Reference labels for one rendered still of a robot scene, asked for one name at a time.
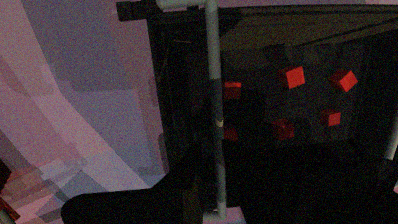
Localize small red block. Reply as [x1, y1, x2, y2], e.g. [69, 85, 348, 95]
[277, 65, 305, 89]
[271, 118, 294, 141]
[320, 109, 341, 126]
[328, 70, 358, 92]
[223, 123, 239, 142]
[222, 81, 241, 99]

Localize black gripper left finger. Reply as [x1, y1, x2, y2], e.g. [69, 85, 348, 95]
[61, 142, 204, 224]

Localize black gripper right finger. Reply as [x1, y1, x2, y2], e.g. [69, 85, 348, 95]
[222, 139, 398, 224]

